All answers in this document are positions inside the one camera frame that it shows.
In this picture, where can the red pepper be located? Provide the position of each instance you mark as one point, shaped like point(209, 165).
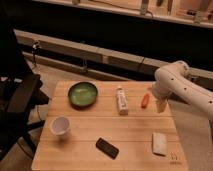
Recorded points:
point(145, 101)

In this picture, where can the black remote control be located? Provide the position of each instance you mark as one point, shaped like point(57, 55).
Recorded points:
point(107, 148)

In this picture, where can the white tube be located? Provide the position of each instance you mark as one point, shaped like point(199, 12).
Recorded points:
point(121, 101)

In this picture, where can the black chair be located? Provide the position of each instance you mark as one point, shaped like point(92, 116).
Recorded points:
point(20, 91)

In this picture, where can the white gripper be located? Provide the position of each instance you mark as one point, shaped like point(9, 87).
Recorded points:
point(161, 94)

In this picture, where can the green ceramic bowl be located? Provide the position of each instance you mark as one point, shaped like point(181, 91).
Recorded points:
point(82, 94)

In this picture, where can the beige sponge block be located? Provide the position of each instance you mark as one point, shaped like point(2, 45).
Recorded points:
point(159, 144)

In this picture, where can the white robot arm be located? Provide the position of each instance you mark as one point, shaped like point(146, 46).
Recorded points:
point(172, 78)

